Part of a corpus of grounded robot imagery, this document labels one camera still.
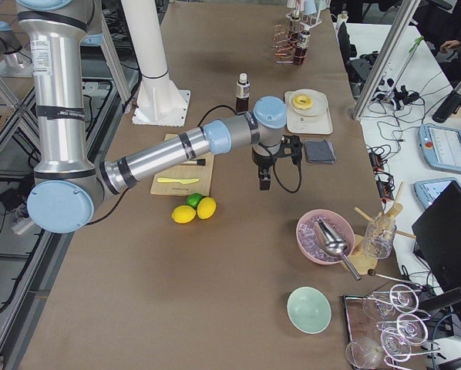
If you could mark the grey folded cloth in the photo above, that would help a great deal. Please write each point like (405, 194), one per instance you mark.
(319, 151)

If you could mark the wooden cutting board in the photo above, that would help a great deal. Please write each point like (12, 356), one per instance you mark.
(179, 171)

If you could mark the copper wire bottle rack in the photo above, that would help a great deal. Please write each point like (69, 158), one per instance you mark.
(283, 46)

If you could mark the metal ice scoop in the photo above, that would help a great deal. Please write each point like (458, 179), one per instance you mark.
(334, 245)

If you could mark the tea bottle white cap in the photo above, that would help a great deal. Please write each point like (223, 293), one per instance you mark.
(242, 93)

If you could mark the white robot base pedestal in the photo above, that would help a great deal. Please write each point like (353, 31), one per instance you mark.
(159, 101)

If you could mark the mint green bowl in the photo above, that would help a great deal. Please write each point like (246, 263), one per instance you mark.
(309, 310)

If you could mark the yellow plastic knife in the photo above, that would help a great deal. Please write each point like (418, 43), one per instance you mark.
(177, 180)

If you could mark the aluminium frame post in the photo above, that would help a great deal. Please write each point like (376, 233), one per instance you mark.
(406, 11)

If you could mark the black monitor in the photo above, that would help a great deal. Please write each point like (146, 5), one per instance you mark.
(438, 236)

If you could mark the metal glass tray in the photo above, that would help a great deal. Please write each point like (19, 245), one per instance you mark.
(388, 344)

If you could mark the clear glass mug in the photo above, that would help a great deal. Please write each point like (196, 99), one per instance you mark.
(379, 236)

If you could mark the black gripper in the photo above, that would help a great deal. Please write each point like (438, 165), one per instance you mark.
(262, 159)

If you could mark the whole yellow lemon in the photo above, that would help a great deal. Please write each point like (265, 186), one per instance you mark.
(183, 214)

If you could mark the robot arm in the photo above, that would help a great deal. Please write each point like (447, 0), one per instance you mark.
(72, 179)

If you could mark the teach pendant tablet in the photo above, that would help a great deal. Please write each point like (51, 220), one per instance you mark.
(441, 147)

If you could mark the white round plate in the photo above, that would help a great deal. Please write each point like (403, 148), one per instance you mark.
(320, 102)

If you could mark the cream bunny tray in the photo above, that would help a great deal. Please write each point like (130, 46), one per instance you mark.
(296, 123)

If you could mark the glazed donut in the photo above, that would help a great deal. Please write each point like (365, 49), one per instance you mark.
(302, 102)

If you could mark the round wooden stand base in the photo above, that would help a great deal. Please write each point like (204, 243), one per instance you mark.
(359, 259)

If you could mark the pink ice bowl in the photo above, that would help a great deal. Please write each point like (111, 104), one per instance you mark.
(308, 241)

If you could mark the black thermos bottle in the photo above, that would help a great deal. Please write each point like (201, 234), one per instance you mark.
(449, 106)

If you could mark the green lime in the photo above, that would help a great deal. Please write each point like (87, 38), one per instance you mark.
(194, 199)

